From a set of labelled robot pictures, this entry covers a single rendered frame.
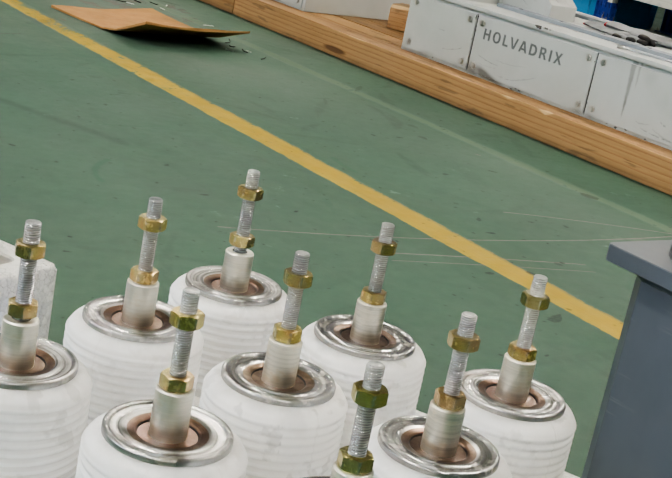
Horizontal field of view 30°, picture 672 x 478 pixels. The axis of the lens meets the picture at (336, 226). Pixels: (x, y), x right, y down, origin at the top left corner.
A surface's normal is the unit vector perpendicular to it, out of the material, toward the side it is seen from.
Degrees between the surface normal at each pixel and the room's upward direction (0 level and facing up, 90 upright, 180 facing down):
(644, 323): 90
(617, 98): 90
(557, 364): 0
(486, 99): 90
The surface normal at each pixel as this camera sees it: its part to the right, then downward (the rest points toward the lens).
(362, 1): 0.57, 0.33
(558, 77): -0.80, 0.02
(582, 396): 0.18, -0.94
